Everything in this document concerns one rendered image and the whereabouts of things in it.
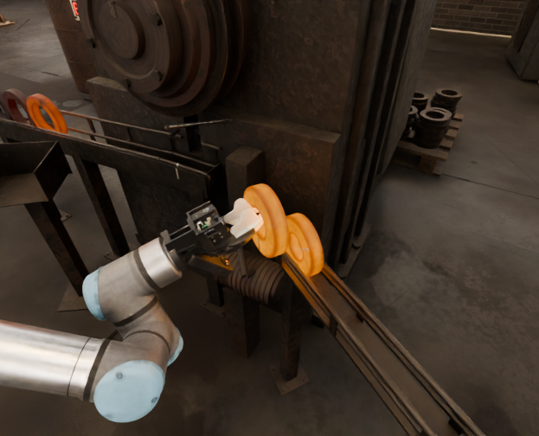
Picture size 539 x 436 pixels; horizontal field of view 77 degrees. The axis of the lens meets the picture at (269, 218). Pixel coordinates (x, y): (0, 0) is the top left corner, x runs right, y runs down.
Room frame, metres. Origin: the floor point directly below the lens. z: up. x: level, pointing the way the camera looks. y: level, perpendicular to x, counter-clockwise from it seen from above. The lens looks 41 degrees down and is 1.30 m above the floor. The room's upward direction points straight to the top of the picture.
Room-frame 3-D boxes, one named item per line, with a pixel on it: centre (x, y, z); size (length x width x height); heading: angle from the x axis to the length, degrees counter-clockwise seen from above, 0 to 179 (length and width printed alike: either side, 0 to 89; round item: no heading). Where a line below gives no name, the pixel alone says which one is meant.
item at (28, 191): (0.98, 0.87, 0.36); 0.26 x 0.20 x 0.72; 96
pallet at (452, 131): (2.59, -0.85, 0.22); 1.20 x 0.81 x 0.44; 59
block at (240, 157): (0.87, 0.07, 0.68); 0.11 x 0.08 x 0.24; 151
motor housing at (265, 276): (0.70, 0.06, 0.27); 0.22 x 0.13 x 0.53; 61
